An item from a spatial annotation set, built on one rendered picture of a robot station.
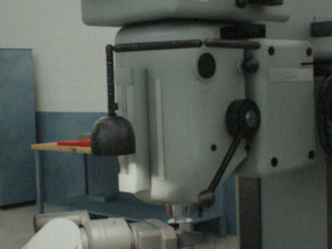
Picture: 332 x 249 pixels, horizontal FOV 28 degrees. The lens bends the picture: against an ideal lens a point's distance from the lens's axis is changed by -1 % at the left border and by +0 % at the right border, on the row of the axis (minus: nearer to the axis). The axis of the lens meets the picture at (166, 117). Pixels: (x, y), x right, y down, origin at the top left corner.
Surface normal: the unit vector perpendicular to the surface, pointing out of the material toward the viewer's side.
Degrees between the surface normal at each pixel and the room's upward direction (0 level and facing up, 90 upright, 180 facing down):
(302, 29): 90
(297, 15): 90
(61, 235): 50
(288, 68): 90
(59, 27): 90
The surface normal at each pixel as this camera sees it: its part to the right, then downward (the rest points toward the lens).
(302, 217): -0.69, 0.06
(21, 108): 0.72, 0.01
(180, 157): -0.08, 0.06
